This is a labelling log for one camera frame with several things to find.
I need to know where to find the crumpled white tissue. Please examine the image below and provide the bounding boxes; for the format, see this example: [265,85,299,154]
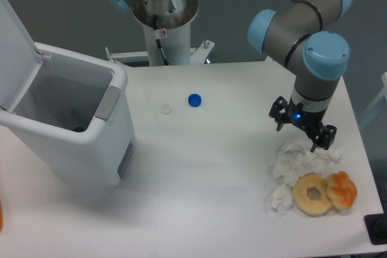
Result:
[278,138,311,155]
[272,153,322,187]
[314,146,344,163]
[270,184,293,217]

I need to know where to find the white trash can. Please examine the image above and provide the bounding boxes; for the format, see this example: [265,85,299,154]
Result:
[1,43,135,186]

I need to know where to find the orange twisted bread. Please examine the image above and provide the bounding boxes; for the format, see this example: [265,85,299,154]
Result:
[326,171,357,210]

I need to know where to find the black device at corner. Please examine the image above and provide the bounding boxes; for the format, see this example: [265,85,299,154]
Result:
[364,213,386,245]

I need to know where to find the crumpled white tissue upper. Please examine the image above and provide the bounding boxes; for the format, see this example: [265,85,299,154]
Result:
[278,138,311,155]

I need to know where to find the black cable on pedestal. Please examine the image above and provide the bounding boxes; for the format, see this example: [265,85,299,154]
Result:
[152,15,170,66]

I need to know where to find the white bottle cap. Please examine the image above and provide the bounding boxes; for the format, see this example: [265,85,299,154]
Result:
[160,103,172,115]

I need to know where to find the orange object left edge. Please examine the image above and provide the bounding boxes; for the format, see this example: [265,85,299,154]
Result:
[0,201,4,232]

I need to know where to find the plain ring donut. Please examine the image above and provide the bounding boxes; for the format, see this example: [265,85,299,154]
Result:
[292,174,332,216]

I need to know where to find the white frame right edge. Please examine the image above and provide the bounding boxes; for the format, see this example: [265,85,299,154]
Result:
[358,72,386,131]

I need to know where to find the dark object in bin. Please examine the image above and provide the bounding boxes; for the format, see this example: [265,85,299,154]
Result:
[72,126,85,132]

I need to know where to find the blue bottle cap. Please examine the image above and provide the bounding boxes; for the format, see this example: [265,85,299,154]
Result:
[187,93,202,108]

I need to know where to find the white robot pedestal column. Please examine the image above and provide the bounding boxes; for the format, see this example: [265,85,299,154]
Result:
[132,0,198,66]

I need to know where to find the crumpled white tissue right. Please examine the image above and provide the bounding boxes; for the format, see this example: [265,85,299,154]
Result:
[314,146,344,163]

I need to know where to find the crumpled white tissue middle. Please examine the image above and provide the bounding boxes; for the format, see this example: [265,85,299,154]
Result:
[272,153,322,187]

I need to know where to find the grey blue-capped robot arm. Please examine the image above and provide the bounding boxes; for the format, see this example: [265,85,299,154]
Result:
[110,0,353,150]

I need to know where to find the crumpled white tissue lower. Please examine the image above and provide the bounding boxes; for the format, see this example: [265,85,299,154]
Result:
[270,184,293,217]

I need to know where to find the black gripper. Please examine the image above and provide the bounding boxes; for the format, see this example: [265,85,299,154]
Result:
[269,96,337,152]

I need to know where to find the white metal mounting frame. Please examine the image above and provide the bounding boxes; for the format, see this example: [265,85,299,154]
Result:
[105,40,215,66]

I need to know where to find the white trash can lid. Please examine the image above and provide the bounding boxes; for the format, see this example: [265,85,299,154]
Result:
[1,0,43,111]

